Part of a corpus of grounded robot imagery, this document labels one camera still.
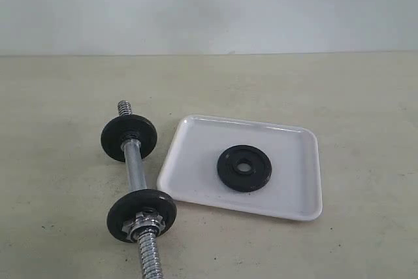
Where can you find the black weight plate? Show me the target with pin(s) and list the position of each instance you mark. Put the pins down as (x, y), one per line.
(244, 168)
(127, 127)
(144, 200)

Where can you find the chrome star collar nut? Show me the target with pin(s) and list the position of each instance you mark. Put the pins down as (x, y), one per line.
(143, 221)

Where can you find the chrome threaded dumbbell bar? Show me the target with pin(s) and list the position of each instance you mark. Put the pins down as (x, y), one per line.
(149, 258)

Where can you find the white rectangular plastic tray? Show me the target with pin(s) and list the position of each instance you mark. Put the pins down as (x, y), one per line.
(189, 172)

